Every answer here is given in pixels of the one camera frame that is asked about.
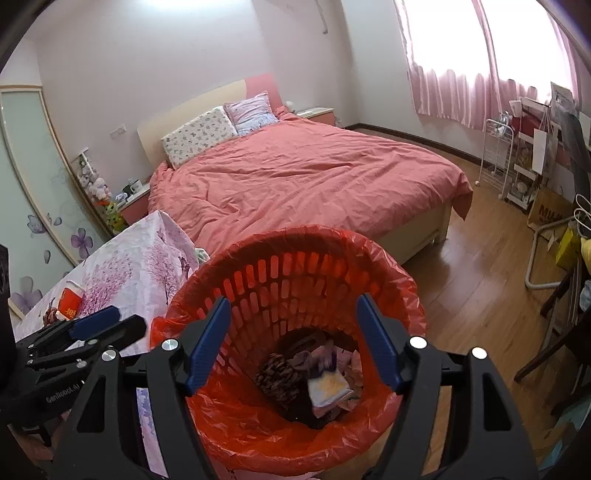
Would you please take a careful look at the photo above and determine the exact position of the floral sliding wardrobe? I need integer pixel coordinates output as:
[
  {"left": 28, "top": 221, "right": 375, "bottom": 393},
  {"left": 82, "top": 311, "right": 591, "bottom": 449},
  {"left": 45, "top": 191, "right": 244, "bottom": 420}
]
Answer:
[{"left": 0, "top": 83, "right": 112, "bottom": 320}]

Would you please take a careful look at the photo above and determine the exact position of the bed with pink duvet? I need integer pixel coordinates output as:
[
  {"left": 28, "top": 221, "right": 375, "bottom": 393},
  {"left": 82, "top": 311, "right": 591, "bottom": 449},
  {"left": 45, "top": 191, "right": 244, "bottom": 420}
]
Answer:
[{"left": 148, "top": 108, "right": 474, "bottom": 269}]

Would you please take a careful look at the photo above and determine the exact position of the dark wooden chair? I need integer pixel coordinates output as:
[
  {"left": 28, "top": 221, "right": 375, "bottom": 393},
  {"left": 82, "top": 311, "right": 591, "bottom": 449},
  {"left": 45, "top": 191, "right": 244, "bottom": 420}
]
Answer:
[{"left": 514, "top": 270, "right": 591, "bottom": 418}]

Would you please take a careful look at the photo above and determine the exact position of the floral printed tablecloth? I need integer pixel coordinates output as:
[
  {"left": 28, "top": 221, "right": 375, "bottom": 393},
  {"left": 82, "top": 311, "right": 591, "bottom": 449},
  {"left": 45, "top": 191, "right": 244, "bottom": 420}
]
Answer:
[{"left": 14, "top": 210, "right": 200, "bottom": 478}]

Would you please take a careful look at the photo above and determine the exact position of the red mesh trash basket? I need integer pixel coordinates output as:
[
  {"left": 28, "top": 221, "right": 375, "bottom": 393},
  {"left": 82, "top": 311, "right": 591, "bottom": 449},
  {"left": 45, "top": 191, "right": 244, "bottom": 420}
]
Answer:
[{"left": 173, "top": 228, "right": 416, "bottom": 435}]

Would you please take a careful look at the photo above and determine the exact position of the pink striped pillow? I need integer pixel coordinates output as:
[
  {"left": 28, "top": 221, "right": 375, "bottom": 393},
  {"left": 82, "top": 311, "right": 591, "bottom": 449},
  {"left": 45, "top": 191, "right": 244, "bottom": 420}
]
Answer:
[{"left": 224, "top": 91, "right": 280, "bottom": 137}]

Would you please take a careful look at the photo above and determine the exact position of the clear tube of plush toys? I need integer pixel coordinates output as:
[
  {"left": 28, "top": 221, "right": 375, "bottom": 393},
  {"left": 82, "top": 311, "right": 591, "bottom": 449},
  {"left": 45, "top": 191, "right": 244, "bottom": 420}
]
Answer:
[{"left": 75, "top": 150, "right": 128, "bottom": 234}]

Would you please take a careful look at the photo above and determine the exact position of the cream and pink headboard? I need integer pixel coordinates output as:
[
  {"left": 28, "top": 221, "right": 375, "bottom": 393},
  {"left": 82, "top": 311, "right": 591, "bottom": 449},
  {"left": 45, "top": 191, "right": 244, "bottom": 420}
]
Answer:
[{"left": 137, "top": 73, "right": 279, "bottom": 168}]

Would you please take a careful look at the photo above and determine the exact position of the crumpled purple wrapper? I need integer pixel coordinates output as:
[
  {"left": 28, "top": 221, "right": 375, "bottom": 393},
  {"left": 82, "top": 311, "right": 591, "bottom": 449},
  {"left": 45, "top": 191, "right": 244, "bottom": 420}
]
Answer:
[{"left": 291, "top": 340, "right": 339, "bottom": 376}]

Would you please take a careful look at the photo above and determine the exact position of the white floral pillow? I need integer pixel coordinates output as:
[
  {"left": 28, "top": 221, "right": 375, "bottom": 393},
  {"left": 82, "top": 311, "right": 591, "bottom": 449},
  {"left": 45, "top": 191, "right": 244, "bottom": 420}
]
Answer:
[{"left": 161, "top": 106, "right": 239, "bottom": 169}]

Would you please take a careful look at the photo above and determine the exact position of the white wire rack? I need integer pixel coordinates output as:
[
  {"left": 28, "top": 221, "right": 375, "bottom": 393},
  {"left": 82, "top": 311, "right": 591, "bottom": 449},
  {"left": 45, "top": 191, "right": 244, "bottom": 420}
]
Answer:
[{"left": 478, "top": 117, "right": 516, "bottom": 191}]

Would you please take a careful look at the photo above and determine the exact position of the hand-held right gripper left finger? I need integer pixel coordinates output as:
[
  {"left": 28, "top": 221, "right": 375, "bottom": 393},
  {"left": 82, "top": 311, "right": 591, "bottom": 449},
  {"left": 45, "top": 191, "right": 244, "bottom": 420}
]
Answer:
[{"left": 48, "top": 296, "right": 232, "bottom": 480}]

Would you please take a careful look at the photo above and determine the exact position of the red plastic waste basket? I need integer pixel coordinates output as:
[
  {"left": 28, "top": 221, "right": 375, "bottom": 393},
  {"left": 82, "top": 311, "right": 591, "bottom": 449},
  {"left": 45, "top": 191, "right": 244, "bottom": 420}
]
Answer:
[{"left": 150, "top": 224, "right": 428, "bottom": 476}]

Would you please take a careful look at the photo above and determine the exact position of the foil snack bag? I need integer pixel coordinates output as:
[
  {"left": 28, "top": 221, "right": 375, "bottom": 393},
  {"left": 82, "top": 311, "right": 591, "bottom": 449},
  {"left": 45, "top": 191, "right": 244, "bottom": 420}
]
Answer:
[{"left": 308, "top": 371, "right": 355, "bottom": 408}]

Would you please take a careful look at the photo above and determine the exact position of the pink and white nightstand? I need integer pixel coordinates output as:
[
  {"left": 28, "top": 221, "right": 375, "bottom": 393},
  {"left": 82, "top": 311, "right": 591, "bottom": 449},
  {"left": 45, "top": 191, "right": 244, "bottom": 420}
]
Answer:
[
  {"left": 295, "top": 107, "right": 336, "bottom": 127},
  {"left": 117, "top": 185, "right": 151, "bottom": 227}
]

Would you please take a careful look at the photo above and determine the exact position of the cream bed frame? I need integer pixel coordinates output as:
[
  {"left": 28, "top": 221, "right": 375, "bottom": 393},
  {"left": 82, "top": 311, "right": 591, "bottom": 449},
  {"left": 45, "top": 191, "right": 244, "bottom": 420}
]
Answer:
[{"left": 382, "top": 202, "right": 452, "bottom": 265}]

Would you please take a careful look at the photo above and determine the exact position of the brown cardboard box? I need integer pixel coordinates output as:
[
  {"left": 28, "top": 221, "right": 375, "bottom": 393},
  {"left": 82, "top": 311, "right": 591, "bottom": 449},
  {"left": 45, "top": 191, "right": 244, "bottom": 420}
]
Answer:
[{"left": 526, "top": 185, "right": 576, "bottom": 232}]

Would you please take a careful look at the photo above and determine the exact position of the white storage trolley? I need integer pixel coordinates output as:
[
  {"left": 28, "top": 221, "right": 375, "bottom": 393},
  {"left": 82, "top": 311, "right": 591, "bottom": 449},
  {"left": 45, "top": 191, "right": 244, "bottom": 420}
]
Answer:
[{"left": 505, "top": 98, "right": 556, "bottom": 214}]

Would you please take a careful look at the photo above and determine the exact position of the brown woven pouch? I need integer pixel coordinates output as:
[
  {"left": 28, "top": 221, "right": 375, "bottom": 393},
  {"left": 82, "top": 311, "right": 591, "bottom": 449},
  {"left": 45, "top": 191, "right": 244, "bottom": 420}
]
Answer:
[{"left": 255, "top": 353, "right": 304, "bottom": 409}]

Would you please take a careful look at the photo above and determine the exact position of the red instant noodle cup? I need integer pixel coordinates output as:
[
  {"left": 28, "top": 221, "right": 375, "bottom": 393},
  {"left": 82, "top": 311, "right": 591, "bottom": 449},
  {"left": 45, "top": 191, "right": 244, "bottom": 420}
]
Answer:
[{"left": 57, "top": 280, "right": 85, "bottom": 320}]

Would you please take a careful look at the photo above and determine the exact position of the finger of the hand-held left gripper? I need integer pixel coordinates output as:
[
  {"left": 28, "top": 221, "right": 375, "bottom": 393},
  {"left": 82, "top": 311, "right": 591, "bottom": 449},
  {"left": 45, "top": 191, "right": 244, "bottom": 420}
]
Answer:
[
  {"left": 25, "top": 316, "right": 148, "bottom": 370},
  {"left": 16, "top": 308, "right": 122, "bottom": 356}
]

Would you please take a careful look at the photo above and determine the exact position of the yellow bag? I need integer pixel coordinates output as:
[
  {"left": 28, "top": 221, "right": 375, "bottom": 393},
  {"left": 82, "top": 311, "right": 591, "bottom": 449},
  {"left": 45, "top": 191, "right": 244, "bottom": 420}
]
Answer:
[{"left": 554, "top": 226, "right": 581, "bottom": 271}]

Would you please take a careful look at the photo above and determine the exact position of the white metal frame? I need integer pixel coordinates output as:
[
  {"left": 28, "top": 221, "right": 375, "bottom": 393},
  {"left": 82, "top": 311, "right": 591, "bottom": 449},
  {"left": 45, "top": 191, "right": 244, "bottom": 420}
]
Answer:
[{"left": 525, "top": 217, "right": 570, "bottom": 290}]

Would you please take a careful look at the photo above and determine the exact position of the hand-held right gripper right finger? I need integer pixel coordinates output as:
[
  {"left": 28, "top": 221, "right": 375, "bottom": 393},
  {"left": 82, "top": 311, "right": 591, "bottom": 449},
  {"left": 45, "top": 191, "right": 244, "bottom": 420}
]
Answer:
[{"left": 355, "top": 294, "right": 539, "bottom": 480}]

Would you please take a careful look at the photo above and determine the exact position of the pink curtain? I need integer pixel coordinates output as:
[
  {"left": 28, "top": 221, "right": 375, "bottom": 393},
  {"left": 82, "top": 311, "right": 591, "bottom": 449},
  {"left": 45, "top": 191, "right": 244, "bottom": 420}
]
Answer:
[{"left": 394, "top": 0, "right": 583, "bottom": 131}]

